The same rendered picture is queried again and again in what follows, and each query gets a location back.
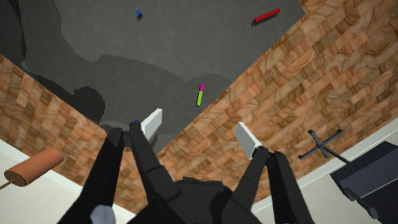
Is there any red rod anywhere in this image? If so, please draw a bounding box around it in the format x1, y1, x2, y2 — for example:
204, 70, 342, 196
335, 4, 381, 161
253, 8, 280, 24

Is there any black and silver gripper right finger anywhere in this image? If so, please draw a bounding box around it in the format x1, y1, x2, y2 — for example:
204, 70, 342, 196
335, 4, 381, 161
218, 122, 315, 224

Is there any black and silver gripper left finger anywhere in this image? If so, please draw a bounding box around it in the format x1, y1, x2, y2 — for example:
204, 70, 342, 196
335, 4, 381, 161
56, 109, 195, 224

